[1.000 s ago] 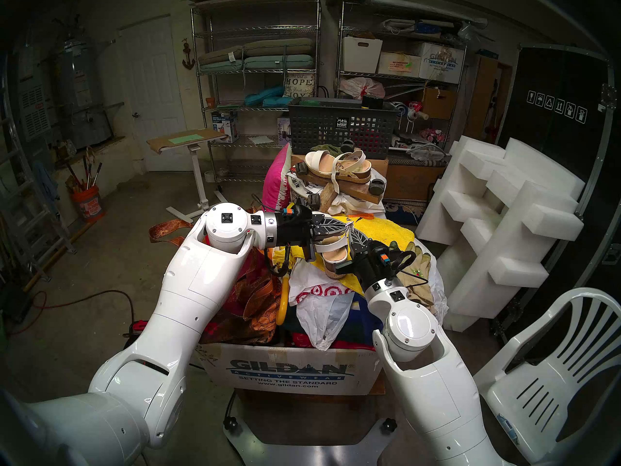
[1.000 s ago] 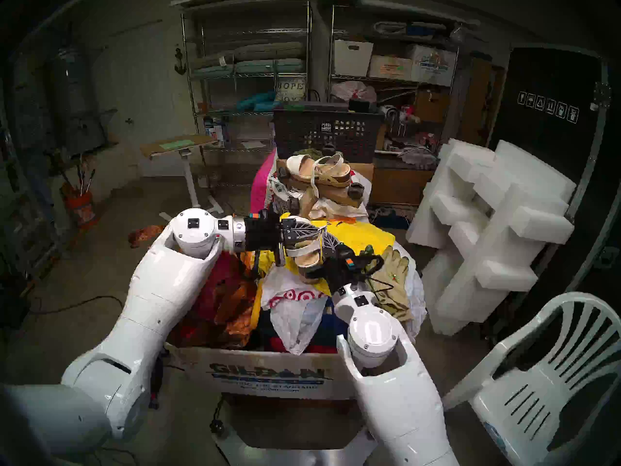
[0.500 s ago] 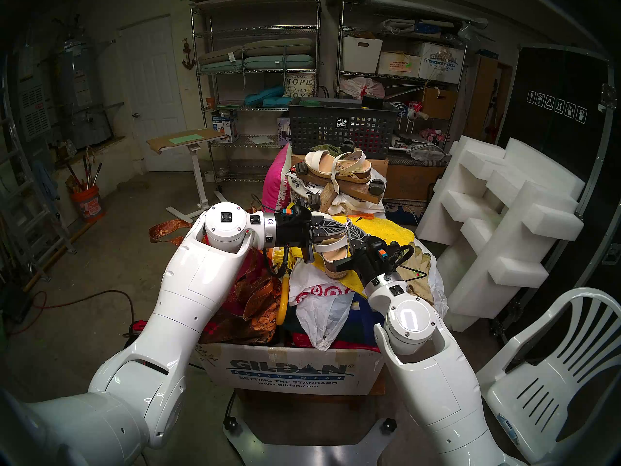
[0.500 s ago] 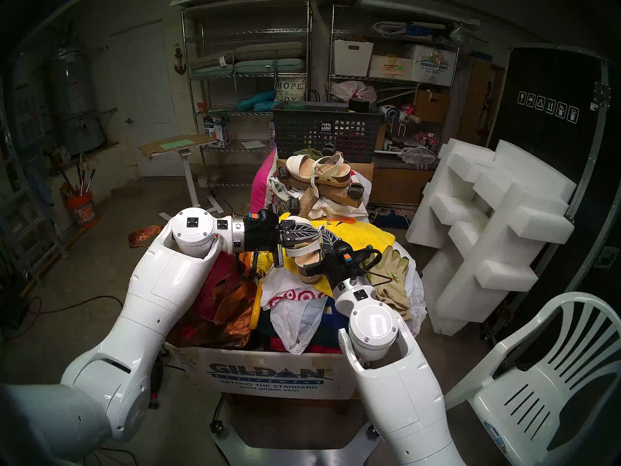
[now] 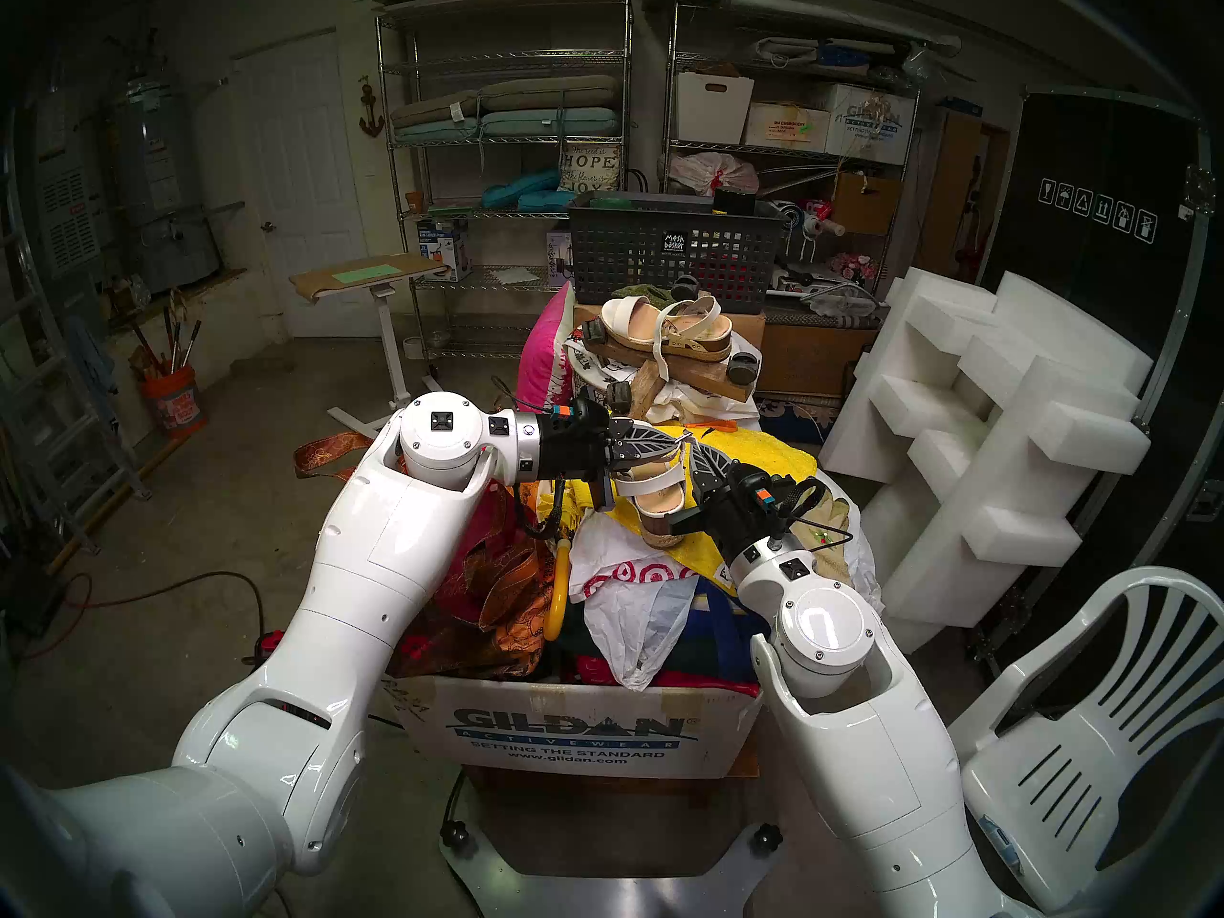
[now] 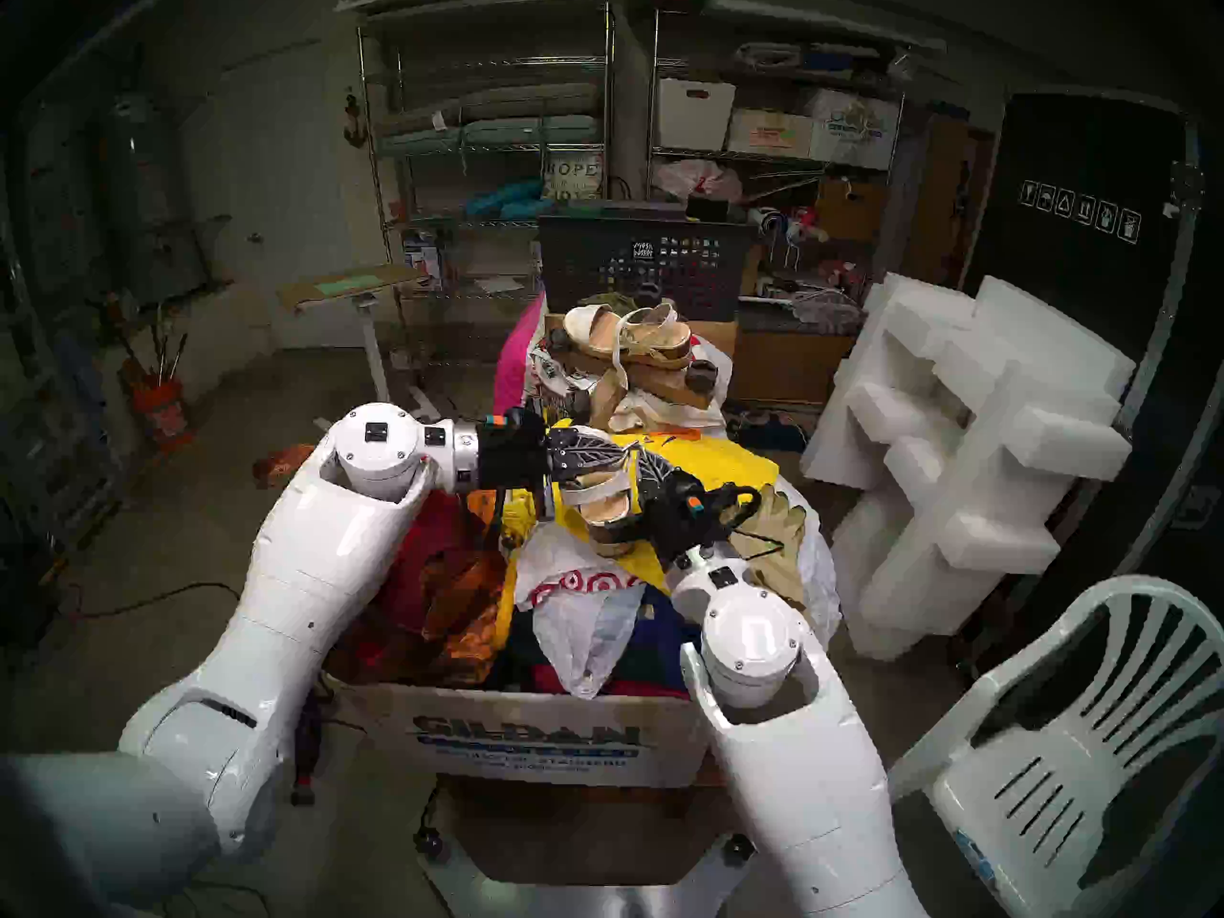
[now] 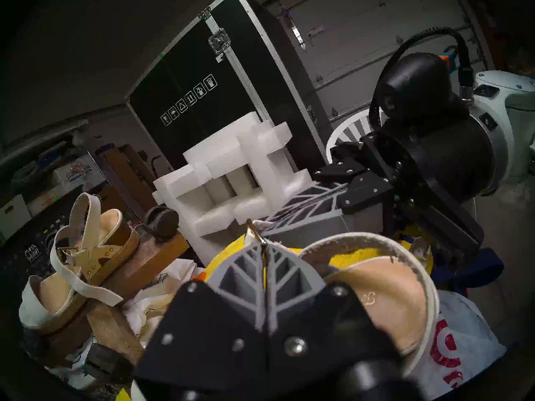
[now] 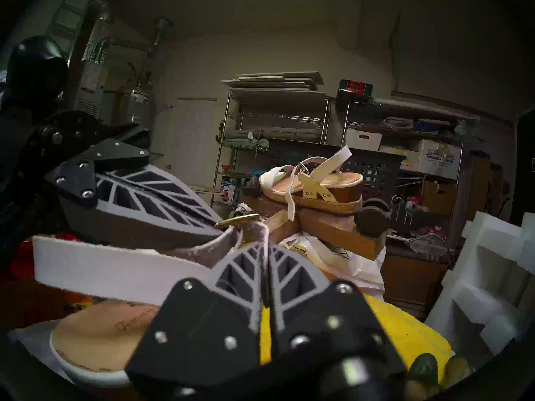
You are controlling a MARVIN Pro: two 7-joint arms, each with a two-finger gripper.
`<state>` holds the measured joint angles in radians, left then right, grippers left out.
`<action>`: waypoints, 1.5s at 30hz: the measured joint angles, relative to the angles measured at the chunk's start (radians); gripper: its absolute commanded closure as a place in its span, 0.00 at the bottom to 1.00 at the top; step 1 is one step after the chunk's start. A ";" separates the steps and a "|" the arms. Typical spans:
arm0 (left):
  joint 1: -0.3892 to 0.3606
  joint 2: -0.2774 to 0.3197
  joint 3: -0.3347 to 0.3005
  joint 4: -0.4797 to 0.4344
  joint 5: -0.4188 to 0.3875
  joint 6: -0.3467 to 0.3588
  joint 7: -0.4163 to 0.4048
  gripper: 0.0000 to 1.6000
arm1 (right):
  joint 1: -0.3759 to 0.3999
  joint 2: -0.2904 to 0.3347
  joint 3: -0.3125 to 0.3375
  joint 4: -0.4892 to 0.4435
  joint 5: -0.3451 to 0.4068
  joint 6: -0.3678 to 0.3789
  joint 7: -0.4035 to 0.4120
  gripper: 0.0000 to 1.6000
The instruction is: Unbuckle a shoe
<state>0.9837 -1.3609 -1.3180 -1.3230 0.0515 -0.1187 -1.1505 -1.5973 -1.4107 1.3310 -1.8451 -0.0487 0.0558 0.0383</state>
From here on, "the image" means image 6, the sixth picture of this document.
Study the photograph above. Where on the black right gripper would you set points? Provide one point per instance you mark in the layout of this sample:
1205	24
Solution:
684	524

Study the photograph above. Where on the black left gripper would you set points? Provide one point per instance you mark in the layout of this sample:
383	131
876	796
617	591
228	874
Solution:
512	462

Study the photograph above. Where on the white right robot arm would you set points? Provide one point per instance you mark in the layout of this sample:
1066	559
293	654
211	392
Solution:
794	782

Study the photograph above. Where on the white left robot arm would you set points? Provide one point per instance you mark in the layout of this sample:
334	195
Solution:
306	562

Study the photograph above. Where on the small orange plastic tool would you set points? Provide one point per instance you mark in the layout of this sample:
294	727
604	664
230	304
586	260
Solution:
681	435

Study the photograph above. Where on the yellow terry towel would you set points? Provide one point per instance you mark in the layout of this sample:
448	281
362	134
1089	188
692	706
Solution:
727	467

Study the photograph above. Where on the wooden caster dolly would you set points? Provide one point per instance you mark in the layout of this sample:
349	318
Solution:
660	379

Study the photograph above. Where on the pink pillow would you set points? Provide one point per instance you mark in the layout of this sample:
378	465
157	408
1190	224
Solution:
516	361

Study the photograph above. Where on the blue patterned rug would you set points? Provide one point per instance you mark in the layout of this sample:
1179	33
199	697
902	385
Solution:
765	426

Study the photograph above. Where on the beige green garden glove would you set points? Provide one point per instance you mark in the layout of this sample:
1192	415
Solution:
784	534

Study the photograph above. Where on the olive green cloth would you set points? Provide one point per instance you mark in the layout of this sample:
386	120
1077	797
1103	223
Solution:
607	304

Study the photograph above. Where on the blue fabric bag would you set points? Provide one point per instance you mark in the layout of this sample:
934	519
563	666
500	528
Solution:
660	639

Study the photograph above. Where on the brown wooden chest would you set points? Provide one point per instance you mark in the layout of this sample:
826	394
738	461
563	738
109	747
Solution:
784	363

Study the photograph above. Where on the white red-logo plastic bag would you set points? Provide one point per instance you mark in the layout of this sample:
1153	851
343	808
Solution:
583	639

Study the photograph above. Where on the black plastic mesh basket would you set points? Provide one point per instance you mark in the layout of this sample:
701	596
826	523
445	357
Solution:
593	256

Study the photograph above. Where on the red orange patterned fabric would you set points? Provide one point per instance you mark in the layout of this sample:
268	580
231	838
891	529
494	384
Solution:
449	601

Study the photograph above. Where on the white plastic sheet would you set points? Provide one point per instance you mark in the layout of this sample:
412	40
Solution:
824	581

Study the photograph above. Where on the white overbed rolling table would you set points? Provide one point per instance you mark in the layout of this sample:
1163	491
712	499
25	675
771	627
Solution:
373	352

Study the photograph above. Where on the blue white appliance box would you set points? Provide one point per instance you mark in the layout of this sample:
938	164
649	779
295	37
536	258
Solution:
428	259

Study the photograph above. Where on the teal pillow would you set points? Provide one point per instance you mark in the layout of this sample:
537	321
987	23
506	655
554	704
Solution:
502	199

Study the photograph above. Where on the pink artificial flowers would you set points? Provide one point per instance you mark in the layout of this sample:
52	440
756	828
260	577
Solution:
840	275

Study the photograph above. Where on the hope lettering sign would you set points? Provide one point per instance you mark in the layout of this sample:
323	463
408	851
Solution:
574	175

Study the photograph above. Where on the white foam packing block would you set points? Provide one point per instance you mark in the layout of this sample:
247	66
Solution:
1061	338
937	514

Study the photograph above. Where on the white Gildan activewear carton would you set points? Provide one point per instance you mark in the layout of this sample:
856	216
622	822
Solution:
497	734
854	127

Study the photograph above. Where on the white red plastic bag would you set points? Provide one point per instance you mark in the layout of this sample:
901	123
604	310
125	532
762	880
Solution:
698	180

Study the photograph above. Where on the teal seat cushion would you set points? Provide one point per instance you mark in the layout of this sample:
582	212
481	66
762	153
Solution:
526	130

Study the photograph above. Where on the brown cardboard box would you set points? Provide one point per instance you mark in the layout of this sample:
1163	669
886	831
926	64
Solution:
851	210

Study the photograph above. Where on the white storage bin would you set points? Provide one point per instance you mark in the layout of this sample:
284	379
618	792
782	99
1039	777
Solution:
696	115

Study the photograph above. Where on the beige seat cushion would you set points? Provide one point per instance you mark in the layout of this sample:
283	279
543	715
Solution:
526	98

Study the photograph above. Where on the white labelled cardboard box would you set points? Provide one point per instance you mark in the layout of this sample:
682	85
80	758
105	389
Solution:
768	134

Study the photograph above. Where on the brown wooden cabinet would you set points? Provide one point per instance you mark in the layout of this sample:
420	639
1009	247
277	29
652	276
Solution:
942	194

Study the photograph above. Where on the white panel door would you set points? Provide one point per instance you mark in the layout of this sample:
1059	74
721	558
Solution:
287	161

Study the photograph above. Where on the orange plastic bucket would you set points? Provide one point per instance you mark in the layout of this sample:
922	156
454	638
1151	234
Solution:
163	419

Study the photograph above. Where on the grey metal ladder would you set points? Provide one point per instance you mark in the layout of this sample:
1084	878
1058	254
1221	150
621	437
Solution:
105	448

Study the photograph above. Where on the long white tube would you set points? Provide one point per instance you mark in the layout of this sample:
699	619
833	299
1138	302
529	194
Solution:
822	25

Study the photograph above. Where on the white plastic garden chair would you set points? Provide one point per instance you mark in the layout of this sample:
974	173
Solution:
1033	811

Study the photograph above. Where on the grey water heater tank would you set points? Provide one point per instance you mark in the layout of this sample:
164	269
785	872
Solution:
153	180

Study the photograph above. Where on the black flight case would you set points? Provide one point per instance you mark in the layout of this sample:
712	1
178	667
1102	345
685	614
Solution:
1081	142

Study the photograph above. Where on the brown anchor wall ornament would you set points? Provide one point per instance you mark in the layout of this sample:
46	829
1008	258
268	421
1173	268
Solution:
355	132

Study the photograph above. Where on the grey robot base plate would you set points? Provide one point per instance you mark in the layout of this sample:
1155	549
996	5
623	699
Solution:
574	902

